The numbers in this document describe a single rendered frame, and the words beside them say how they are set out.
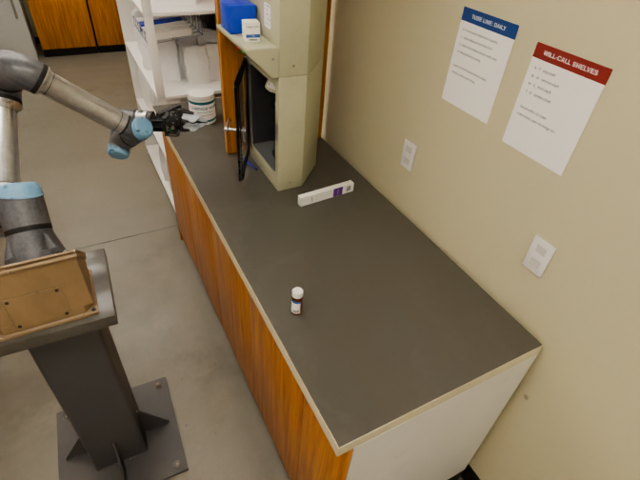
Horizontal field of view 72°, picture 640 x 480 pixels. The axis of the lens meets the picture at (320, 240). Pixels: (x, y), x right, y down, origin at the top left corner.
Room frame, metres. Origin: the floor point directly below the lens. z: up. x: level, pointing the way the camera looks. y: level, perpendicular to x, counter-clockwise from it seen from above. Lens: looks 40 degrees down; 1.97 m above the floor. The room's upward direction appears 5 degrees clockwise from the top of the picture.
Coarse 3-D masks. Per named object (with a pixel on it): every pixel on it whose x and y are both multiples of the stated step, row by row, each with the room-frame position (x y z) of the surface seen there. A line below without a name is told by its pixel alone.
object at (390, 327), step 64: (256, 192) 1.51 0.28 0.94; (256, 256) 1.12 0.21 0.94; (320, 256) 1.15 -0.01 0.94; (384, 256) 1.18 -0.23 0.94; (448, 256) 1.21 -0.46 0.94; (320, 320) 0.86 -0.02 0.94; (384, 320) 0.89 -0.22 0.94; (448, 320) 0.91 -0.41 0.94; (512, 320) 0.93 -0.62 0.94; (320, 384) 0.65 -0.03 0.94; (384, 384) 0.67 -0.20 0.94; (448, 384) 0.68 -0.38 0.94
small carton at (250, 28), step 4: (244, 20) 1.59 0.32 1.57; (248, 20) 1.59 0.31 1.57; (252, 20) 1.60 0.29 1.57; (256, 20) 1.60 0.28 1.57; (244, 24) 1.57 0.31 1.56; (248, 24) 1.56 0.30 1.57; (252, 24) 1.57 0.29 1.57; (256, 24) 1.57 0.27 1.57; (244, 28) 1.57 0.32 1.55; (248, 28) 1.56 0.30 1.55; (252, 28) 1.57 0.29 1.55; (256, 28) 1.57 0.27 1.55; (244, 32) 1.58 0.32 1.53; (248, 32) 1.56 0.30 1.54; (252, 32) 1.57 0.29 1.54; (256, 32) 1.57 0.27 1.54; (244, 36) 1.58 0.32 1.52; (248, 36) 1.56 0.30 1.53; (252, 36) 1.57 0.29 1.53; (256, 36) 1.57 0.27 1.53; (248, 40) 1.56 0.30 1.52; (252, 40) 1.57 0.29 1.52; (256, 40) 1.57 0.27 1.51
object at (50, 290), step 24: (24, 264) 0.76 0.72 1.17; (48, 264) 0.78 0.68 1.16; (72, 264) 0.81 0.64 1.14; (0, 288) 0.72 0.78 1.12; (24, 288) 0.75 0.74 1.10; (48, 288) 0.77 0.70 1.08; (72, 288) 0.80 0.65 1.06; (0, 312) 0.71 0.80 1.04; (24, 312) 0.73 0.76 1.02; (48, 312) 0.76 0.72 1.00; (72, 312) 0.79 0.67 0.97; (96, 312) 0.81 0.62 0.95; (0, 336) 0.70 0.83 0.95
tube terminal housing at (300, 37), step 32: (256, 0) 1.70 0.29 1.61; (288, 0) 1.54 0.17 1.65; (320, 0) 1.69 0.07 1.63; (288, 32) 1.55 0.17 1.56; (320, 32) 1.72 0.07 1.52; (288, 64) 1.55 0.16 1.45; (320, 64) 1.74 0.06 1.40; (288, 96) 1.55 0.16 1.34; (320, 96) 1.78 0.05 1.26; (288, 128) 1.55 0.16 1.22; (256, 160) 1.73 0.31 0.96; (288, 160) 1.55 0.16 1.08
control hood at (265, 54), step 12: (228, 36) 1.63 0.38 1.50; (240, 36) 1.62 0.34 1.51; (240, 48) 1.53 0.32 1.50; (252, 48) 1.50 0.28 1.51; (264, 48) 1.51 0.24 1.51; (276, 48) 1.53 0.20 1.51; (252, 60) 1.54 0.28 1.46; (264, 60) 1.50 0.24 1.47; (276, 60) 1.53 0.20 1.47; (276, 72) 1.53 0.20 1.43
